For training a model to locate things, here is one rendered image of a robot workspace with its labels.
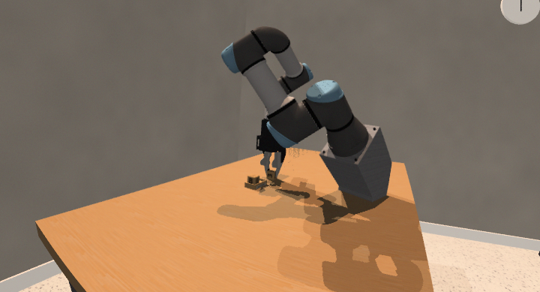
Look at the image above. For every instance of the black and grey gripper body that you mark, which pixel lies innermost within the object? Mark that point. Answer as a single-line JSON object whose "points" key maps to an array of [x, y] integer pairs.
{"points": [[266, 143]]}

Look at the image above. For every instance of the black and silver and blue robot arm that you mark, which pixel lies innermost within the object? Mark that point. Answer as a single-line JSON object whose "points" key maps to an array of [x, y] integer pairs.
{"points": [[291, 122]]}

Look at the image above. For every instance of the wooden rectangular tray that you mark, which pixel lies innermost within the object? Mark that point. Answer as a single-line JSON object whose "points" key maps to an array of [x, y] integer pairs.
{"points": [[256, 186]]}

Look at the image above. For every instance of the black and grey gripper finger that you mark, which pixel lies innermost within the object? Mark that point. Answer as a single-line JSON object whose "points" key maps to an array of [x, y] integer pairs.
{"points": [[278, 160], [266, 160]]}

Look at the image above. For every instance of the tan wooden number cube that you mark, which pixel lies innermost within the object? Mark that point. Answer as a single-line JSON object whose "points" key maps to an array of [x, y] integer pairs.
{"points": [[271, 174], [253, 179]]}

